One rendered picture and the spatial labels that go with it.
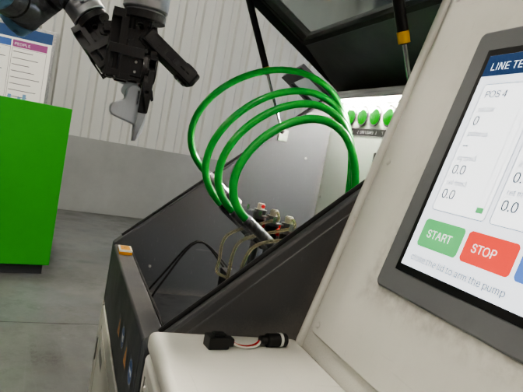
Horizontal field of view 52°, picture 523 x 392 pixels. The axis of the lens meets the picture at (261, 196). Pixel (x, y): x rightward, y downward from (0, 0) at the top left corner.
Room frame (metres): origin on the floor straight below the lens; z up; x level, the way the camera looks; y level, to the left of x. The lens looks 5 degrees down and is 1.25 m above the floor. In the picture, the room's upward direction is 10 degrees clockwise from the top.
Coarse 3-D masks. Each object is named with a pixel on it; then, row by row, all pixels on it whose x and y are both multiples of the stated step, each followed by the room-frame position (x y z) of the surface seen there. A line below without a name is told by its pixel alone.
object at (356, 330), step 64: (448, 0) 0.82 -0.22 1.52; (512, 0) 0.67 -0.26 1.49; (448, 64) 0.74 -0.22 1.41; (384, 192) 0.74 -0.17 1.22; (384, 256) 0.68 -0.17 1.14; (320, 320) 0.74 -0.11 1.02; (384, 320) 0.62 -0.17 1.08; (384, 384) 0.58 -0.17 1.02; (448, 384) 0.50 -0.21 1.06; (512, 384) 0.44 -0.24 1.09
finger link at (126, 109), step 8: (128, 88) 0.88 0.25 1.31; (136, 88) 0.89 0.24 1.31; (128, 96) 0.88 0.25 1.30; (136, 96) 0.89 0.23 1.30; (112, 104) 0.88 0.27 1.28; (120, 104) 0.88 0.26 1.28; (128, 104) 0.89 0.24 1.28; (136, 104) 0.89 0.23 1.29; (112, 112) 0.88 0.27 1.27; (120, 112) 0.88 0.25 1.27; (128, 112) 0.89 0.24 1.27; (136, 112) 0.89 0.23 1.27; (128, 120) 0.89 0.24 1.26; (136, 120) 0.89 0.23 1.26; (144, 120) 0.89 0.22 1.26; (136, 128) 0.89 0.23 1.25; (136, 136) 0.90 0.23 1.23
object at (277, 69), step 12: (252, 72) 1.10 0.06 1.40; (264, 72) 1.11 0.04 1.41; (276, 72) 1.12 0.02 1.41; (288, 72) 1.13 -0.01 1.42; (300, 72) 1.13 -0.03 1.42; (228, 84) 1.08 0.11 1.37; (324, 84) 1.15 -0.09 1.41; (216, 96) 1.08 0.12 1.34; (336, 96) 1.16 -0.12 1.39; (204, 108) 1.07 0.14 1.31; (192, 120) 1.06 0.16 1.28; (348, 120) 1.18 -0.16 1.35; (192, 132) 1.06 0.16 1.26; (192, 144) 1.06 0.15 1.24; (192, 156) 1.07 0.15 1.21; (348, 156) 1.19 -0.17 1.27; (348, 168) 1.19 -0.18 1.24
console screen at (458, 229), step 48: (480, 48) 0.68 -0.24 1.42; (480, 96) 0.64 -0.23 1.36; (480, 144) 0.60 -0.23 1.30; (432, 192) 0.64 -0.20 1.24; (480, 192) 0.57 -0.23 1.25; (432, 240) 0.60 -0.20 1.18; (480, 240) 0.54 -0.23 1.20; (432, 288) 0.57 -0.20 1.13; (480, 288) 0.51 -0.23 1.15; (480, 336) 0.49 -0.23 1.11
